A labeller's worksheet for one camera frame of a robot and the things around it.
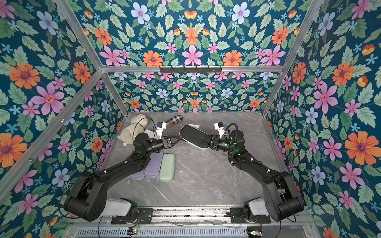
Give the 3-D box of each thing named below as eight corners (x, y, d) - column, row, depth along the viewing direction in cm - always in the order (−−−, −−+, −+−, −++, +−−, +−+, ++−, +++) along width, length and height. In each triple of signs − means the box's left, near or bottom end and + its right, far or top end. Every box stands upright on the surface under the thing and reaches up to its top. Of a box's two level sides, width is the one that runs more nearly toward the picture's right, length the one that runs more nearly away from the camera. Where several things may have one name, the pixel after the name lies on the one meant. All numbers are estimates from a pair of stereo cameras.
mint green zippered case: (159, 181, 86) (157, 179, 84) (164, 156, 97) (162, 153, 94) (173, 181, 86) (172, 179, 84) (176, 156, 97) (176, 153, 94)
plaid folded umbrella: (167, 128, 112) (166, 125, 109) (164, 124, 114) (163, 121, 111) (183, 120, 117) (183, 117, 114) (180, 117, 119) (180, 113, 117)
